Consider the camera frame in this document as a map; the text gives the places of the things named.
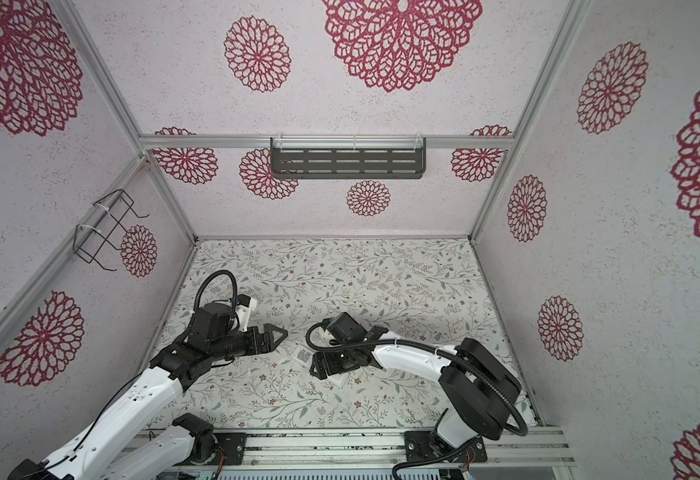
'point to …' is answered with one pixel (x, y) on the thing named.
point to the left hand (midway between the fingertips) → (276, 341)
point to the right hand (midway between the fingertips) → (319, 365)
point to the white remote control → (305, 357)
